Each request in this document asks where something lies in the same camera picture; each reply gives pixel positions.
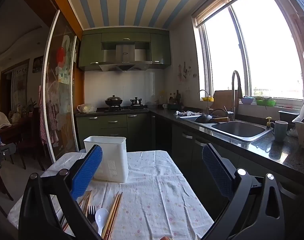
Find printed glass sliding door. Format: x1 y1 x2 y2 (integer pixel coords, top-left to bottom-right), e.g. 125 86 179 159
41 10 80 163

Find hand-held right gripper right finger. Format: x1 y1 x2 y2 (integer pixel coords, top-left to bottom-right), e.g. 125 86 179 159
199 144 286 240

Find dark sauce bottles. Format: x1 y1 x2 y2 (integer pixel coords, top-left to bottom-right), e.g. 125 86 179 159
168 90 182 105

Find floral white tablecloth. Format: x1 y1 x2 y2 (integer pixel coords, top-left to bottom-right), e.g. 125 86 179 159
7 150 215 240

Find wall stickers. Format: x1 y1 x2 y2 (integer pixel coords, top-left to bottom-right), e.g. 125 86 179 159
178 61 198 82

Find green upper cabinets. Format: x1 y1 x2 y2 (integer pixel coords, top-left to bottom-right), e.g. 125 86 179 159
78 27 172 71

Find black plastic box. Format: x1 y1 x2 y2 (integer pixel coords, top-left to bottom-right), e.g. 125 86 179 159
278 110 299 130

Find wooden cutting board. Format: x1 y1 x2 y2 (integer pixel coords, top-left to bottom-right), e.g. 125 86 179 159
213 90 238 110

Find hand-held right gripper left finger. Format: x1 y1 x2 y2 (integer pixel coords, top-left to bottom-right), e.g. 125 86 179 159
18 144 104 240

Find dark wooden dining chair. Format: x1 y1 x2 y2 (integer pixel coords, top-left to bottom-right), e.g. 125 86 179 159
17 107 46 170

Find kitchen window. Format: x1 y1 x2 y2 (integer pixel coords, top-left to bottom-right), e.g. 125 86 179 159
192 0 304 108

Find dark pan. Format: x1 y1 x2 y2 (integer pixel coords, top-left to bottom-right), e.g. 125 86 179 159
194 109 228 124

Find white plastic bag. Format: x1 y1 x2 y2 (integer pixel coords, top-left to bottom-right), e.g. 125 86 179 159
77 104 97 113

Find steel kitchen sink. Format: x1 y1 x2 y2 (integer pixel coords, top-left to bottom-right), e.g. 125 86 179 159
187 116 272 143

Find green bowl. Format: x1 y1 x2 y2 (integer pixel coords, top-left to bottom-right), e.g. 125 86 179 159
255 97 277 107

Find steel range hood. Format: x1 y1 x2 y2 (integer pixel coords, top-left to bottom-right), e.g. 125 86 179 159
99 42 152 73

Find grey mug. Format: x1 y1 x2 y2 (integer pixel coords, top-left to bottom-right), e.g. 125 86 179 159
270 120 289 142

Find crumpled dish cloth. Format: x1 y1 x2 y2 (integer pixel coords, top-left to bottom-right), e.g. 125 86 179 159
173 110 202 117

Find white lace food cover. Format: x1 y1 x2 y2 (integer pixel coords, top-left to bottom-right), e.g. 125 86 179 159
0 111 12 130

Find black wok with lid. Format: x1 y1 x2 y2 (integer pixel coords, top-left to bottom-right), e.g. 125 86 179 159
105 95 123 107

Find white plastic spoon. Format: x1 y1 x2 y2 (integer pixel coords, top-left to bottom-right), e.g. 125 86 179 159
95 208 109 237

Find tall steel faucet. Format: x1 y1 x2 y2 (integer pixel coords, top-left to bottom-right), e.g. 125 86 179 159
227 70 242 120

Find small curved faucet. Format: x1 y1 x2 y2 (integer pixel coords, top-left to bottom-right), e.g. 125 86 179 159
198 89 210 114

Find black fork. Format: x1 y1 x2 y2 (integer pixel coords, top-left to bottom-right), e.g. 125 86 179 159
86 205 99 233

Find white plastic utensil holder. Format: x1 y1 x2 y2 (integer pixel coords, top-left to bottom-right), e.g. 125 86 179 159
83 136 129 183

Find black gas stove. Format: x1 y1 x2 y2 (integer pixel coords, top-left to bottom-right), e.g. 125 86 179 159
96 105 149 112

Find red checked apron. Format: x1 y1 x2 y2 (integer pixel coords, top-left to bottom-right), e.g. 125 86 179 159
38 85 58 145

